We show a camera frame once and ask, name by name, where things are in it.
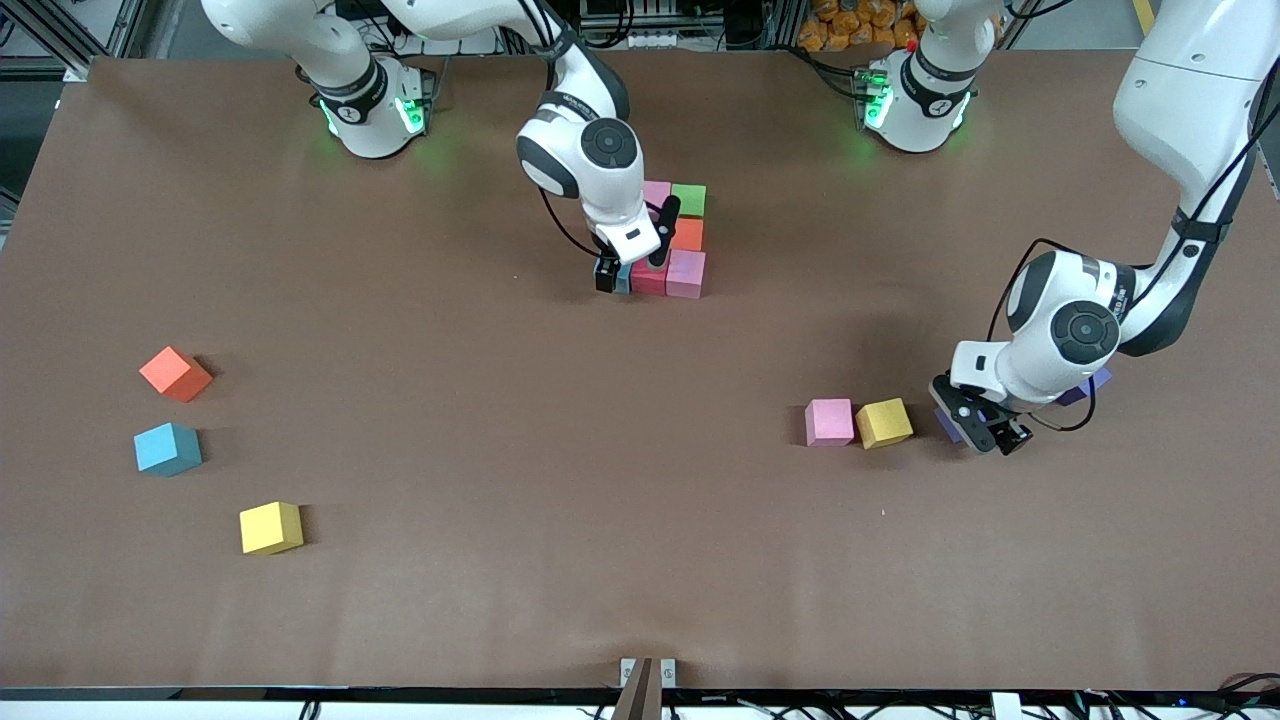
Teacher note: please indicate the red foam cube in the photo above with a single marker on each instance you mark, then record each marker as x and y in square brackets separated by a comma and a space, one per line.
[650, 280]

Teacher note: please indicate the orange foam cube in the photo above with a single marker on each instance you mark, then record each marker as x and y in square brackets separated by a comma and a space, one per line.
[688, 235]
[172, 372]

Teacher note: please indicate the purple foam cube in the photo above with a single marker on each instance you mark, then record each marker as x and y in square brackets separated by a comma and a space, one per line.
[946, 426]
[1097, 383]

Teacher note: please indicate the pink foam cube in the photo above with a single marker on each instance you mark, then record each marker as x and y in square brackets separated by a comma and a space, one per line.
[686, 273]
[829, 421]
[657, 192]

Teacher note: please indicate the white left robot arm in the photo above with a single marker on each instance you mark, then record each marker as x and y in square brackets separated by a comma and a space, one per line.
[1060, 330]

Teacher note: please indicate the white tag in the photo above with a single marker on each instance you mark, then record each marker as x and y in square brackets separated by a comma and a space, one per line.
[1005, 706]

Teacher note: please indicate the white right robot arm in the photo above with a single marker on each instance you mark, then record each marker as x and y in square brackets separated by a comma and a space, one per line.
[590, 160]

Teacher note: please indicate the metal table edge bracket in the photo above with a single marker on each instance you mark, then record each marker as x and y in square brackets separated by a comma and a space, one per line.
[648, 690]

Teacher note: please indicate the green foam cube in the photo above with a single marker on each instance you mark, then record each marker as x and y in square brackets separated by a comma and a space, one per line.
[690, 200]

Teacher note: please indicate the yellow foam cube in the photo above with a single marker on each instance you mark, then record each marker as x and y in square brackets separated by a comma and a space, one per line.
[270, 527]
[885, 421]

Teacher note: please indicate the aluminium frame profile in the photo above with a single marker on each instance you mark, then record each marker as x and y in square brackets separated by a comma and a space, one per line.
[50, 38]

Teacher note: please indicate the orange fruit bag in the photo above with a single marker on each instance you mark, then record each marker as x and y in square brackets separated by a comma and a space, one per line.
[860, 25]

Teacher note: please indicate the blue foam cube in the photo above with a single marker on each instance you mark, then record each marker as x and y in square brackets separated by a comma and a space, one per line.
[623, 278]
[165, 447]

